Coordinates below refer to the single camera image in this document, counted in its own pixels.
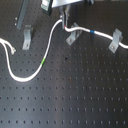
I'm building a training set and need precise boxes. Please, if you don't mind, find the grey metal gripper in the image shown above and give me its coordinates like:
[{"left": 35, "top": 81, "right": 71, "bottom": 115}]
[{"left": 40, "top": 0, "right": 95, "bottom": 28}]

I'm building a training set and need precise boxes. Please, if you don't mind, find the white cable with coloured marks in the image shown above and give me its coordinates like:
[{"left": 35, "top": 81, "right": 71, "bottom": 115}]
[{"left": 0, "top": 19, "right": 128, "bottom": 82}]

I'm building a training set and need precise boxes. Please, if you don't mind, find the middle grey cable clip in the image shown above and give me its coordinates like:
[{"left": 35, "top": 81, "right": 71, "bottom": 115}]
[{"left": 65, "top": 23, "right": 82, "bottom": 46}]

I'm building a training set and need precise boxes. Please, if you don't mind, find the grey cable clip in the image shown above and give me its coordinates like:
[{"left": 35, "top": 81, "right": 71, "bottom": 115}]
[
  {"left": 109, "top": 29, "right": 123, "bottom": 53},
  {"left": 65, "top": 23, "right": 82, "bottom": 46},
  {"left": 22, "top": 25, "right": 33, "bottom": 50}
]

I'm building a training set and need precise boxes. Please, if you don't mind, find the grey metal post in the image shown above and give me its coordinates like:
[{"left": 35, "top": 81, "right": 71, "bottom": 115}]
[{"left": 17, "top": 0, "right": 29, "bottom": 30}]

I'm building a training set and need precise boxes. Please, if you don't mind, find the left grey cable clip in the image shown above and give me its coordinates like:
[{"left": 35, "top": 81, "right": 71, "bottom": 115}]
[{"left": 22, "top": 25, "right": 33, "bottom": 50}]

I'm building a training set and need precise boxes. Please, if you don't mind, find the right grey cable clip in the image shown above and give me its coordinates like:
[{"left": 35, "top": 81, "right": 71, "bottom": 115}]
[{"left": 109, "top": 29, "right": 123, "bottom": 53}]

